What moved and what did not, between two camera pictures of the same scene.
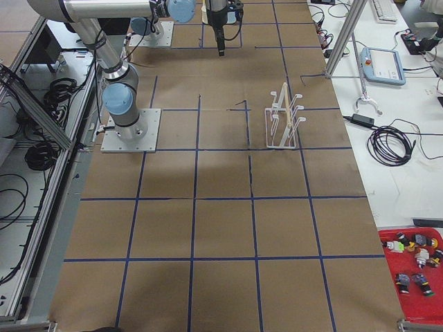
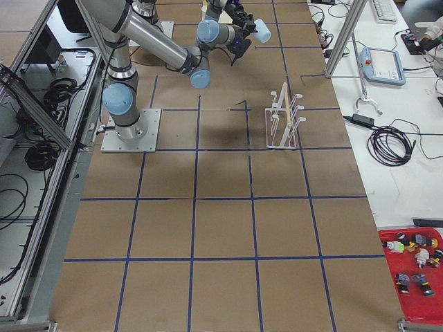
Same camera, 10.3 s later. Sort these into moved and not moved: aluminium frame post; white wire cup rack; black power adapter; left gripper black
Moved: left gripper black
Not moved: black power adapter; white wire cup rack; aluminium frame post
